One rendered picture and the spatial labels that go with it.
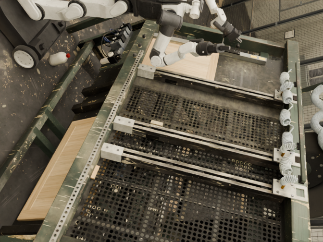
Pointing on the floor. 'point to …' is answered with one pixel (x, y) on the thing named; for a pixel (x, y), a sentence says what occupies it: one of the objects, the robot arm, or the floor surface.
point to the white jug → (58, 58)
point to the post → (85, 24)
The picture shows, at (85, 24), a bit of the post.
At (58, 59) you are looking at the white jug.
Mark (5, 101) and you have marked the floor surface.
